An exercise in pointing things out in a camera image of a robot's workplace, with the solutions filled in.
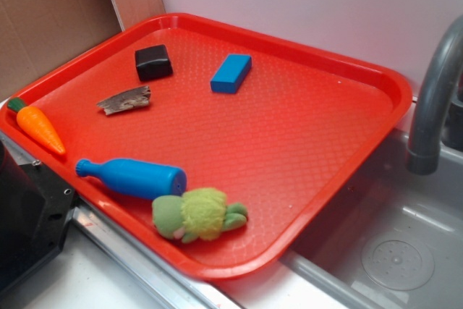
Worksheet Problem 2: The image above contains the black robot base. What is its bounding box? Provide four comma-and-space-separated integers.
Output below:
1, 144, 76, 297

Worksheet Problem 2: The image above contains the blue rectangular block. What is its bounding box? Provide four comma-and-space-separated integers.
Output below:
210, 54, 252, 94

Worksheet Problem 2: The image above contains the black square block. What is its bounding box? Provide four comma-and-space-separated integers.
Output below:
135, 44, 173, 82

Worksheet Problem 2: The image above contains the green plush toy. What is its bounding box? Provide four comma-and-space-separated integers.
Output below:
152, 187, 248, 244

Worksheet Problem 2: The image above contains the grey wood bark piece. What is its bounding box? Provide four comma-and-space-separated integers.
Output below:
97, 85, 151, 116

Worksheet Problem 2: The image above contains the blue toy bottle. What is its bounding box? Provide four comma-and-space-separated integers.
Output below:
75, 158, 187, 200

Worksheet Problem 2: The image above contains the grey toy sink basin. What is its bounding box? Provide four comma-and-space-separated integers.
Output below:
281, 131, 462, 308

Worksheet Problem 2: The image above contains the grey toy faucet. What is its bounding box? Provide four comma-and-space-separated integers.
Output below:
406, 17, 462, 175

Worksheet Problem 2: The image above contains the orange toy carrot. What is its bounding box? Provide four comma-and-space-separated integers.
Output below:
7, 97, 66, 156

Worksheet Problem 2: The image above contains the brown cardboard panel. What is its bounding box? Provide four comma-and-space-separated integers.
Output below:
1, 0, 165, 99

